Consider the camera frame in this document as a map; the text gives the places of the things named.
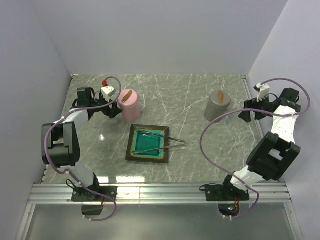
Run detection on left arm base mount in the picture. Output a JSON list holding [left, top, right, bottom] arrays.
[[71, 186, 118, 217]]

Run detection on pink cylindrical container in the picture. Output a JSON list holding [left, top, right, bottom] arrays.
[[119, 100, 141, 122]]

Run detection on metal tongs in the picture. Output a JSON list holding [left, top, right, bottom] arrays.
[[132, 130, 186, 154]]

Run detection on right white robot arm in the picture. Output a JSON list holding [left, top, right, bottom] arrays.
[[220, 88, 301, 200]]

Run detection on grey cylindrical container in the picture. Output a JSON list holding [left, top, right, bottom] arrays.
[[204, 102, 229, 122]]

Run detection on aluminium front rail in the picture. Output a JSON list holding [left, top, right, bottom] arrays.
[[17, 182, 303, 240]]

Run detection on pink round lid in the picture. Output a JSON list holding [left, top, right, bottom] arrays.
[[117, 89, 139, 109]]

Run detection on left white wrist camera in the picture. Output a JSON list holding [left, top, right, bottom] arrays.
[[100, 85, 116, 102]]

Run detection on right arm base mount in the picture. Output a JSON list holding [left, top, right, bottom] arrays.
[[199, 183, 251, 218]]

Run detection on grey round lid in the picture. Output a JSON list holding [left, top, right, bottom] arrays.
[[209, 90, 231, 109]]

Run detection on square black teal plate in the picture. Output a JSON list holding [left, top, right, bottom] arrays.
[[125, 124, 170, 164]]

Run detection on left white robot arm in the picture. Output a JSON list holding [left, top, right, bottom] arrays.
[[41, 85, 122, 201]]

